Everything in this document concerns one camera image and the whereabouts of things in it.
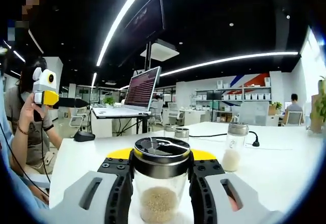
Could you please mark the green potted plant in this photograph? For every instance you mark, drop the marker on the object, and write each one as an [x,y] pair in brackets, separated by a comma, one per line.
[321,101]

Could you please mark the brown granule seasoning bottle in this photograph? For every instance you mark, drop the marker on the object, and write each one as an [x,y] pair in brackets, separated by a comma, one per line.
[160,168]

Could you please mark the large dark hanging monitor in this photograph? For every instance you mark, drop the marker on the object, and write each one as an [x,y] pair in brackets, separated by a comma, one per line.
[145,23]

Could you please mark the black computer mouse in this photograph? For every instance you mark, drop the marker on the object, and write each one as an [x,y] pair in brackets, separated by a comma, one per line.
[84,137]

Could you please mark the black laptop stand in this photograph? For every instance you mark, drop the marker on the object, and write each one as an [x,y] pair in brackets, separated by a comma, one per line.
[145,124]

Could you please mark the cardboard box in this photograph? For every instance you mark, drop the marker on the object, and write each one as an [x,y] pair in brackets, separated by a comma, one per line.
[272,109]

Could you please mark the row of white storage boxes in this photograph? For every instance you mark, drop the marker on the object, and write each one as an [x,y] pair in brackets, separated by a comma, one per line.
[254,96]

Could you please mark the grey office chair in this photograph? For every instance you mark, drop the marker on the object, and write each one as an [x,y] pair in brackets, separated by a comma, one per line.
[254,113]

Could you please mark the white powder seasoning bottle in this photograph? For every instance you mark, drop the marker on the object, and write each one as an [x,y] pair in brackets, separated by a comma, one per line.
[234,142]
[182,133]

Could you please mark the brown paper bag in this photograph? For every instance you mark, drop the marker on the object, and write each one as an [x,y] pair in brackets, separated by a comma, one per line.
[315,122]

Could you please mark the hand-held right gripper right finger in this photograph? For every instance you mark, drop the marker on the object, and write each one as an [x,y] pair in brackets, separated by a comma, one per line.
[203,198]

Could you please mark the white ceiling air conditioner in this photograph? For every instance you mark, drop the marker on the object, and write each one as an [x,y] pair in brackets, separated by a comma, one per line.
[160,51]

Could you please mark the black monitor on floor stand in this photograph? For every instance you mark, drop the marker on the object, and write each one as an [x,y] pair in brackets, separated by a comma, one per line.
[214,95]

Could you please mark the white storage shelf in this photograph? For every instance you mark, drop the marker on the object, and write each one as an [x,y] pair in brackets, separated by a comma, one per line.
[254,88]

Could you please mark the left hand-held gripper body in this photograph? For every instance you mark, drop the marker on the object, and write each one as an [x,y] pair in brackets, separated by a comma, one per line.
[42,84]

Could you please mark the long ceiling light strip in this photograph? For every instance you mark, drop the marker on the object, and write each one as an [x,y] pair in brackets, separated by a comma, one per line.
[102,53]

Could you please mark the white mesh office chair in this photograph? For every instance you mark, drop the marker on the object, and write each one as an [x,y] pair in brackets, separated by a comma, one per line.
[175,112]
[156,109]

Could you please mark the tan powder seasoning bottle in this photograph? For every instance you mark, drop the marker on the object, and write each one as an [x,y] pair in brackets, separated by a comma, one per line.
[170,129]

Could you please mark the person's left hand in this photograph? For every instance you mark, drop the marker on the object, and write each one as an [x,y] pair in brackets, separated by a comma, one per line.
[26,114]

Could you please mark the white laptop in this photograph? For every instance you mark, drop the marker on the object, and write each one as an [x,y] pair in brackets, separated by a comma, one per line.
[142,91]

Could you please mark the small potted plant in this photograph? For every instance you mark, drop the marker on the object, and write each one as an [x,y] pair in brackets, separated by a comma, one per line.
[109,100]
[277,105]

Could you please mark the small dark hanging monitor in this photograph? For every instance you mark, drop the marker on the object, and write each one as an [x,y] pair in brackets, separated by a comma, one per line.
[138,72]

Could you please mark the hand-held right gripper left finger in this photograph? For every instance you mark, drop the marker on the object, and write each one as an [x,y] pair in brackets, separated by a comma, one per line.
[114,196]

